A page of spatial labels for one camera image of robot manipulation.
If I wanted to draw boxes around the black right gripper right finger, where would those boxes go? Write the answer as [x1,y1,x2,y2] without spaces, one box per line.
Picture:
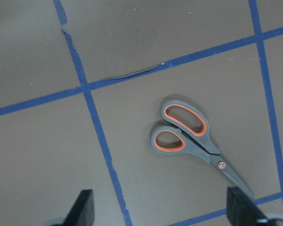
[226,186,268,226]

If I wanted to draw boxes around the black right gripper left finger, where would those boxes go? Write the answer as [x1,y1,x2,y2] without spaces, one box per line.
[64,189,95,226]

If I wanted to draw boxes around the grey orange scissors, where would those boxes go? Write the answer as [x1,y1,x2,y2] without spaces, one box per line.
[150,100,254,200]

